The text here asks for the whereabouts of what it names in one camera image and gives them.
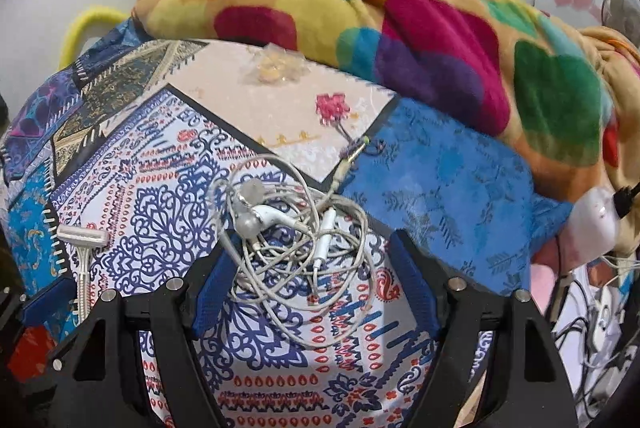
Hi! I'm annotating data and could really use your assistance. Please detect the tangle of cables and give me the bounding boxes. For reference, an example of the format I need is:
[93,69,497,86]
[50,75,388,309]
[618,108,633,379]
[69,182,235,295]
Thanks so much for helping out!
[549,257,640,418]

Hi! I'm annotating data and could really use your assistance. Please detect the white disposable razor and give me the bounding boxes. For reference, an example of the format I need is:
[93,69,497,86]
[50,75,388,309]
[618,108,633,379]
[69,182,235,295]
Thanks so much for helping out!
[58,224,110,323]

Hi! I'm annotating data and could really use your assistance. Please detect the standing electric fan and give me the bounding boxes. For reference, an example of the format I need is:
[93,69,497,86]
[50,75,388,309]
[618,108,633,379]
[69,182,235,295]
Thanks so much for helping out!
[601,0,640,43]

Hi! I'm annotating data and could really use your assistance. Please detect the patchwork patterned bed sheet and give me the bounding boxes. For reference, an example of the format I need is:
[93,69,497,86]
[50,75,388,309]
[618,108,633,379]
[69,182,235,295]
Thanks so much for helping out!
[1,30,577,427]

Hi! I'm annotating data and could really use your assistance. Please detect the colourful fleece blanket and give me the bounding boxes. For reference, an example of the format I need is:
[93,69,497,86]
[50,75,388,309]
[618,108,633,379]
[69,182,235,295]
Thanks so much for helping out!
[132,0,639,201]

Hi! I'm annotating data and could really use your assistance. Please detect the clear plastic wrapper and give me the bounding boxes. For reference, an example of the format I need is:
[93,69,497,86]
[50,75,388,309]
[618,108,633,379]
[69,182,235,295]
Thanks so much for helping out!
[245,43,309,85]

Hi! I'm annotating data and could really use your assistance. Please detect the yellow padded bed rail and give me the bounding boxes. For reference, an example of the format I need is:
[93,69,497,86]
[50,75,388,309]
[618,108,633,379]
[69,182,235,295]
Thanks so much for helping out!
[58,5,129,70]

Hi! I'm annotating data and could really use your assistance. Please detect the pink hair clip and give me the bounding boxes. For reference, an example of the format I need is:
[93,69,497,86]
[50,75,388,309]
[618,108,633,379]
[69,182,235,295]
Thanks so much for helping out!
[316,93,350,125]

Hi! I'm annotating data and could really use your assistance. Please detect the white spray bottle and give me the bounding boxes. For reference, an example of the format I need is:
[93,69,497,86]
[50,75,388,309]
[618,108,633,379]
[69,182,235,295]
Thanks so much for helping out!
[560,185,639,271]

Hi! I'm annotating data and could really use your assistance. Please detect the white earphones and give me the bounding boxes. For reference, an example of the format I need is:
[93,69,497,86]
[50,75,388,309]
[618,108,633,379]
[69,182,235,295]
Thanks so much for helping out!
[206,136,376,350]

